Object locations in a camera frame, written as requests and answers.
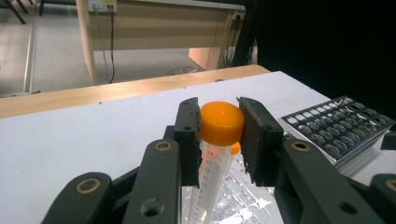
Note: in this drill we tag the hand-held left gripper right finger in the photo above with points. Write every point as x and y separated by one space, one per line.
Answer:
261 149

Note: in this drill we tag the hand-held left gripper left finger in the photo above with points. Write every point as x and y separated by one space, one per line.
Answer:
188 140

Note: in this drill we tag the orange cap centrifuge tube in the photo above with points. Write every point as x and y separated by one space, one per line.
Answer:
221 124

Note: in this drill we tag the clear acrylic tube rack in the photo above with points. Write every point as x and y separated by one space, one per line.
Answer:
246 202

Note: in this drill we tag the metal tube rack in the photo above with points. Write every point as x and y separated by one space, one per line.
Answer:
330 130

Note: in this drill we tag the light wooden desk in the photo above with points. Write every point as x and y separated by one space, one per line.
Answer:
155 28

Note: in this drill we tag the dark curtain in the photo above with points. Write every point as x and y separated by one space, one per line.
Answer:
327 46

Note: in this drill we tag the white desk power socket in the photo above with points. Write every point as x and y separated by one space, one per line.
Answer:
101 4

